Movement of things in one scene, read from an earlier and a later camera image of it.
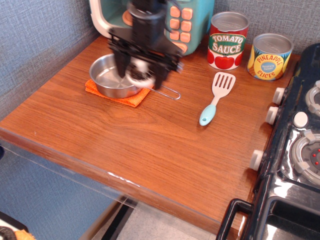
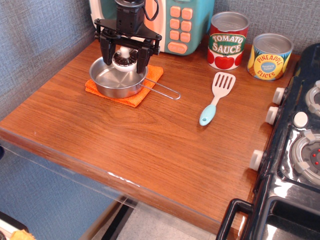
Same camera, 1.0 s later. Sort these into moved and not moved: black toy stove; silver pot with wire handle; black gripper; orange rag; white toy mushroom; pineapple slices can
Moved: black gripper; white toy mushroom
Not moved: black toy stove; silver pot with wire handle; orange rag; pineapple slices can
